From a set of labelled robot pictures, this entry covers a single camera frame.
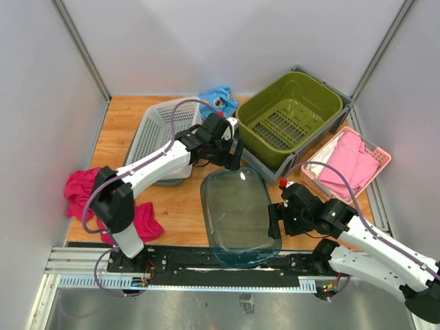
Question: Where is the grey plastic bin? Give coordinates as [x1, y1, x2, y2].
[236, 65, 355, 184]

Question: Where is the olive green plastic basin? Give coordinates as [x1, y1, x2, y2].
[235, 71, 343, 170]

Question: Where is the pink folded cloth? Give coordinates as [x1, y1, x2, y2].
[305, 131, 380, 199]

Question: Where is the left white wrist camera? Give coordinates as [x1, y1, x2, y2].
[221, 116, 239, 142]

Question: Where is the blue patterned cloth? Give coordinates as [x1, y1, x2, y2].
[198, 87, 239, 117]

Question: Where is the white perforated plastic basket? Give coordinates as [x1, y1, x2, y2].
[124, 96, 201, 187]

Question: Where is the aluminium frame rail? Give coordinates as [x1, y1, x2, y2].
[44, 245, 386, 294]

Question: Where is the magenta cloth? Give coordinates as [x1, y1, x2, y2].
[63, 167, 165, 243]

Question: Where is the dark grey plastic tray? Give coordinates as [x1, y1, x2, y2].
[123, 102, 193, 187]

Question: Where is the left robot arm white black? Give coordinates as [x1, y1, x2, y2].
[89, 113, 243, 272]

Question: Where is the translucent blue plastic tub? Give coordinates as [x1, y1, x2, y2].
[200, 167, 282, 268]

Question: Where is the pink plastic basket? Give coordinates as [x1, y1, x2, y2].
[300, 126, 391, 204]

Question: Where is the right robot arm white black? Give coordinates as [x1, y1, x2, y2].
[268, 180, 439, 324]

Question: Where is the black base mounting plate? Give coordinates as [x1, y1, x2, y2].
[107, 245, 337, 290]

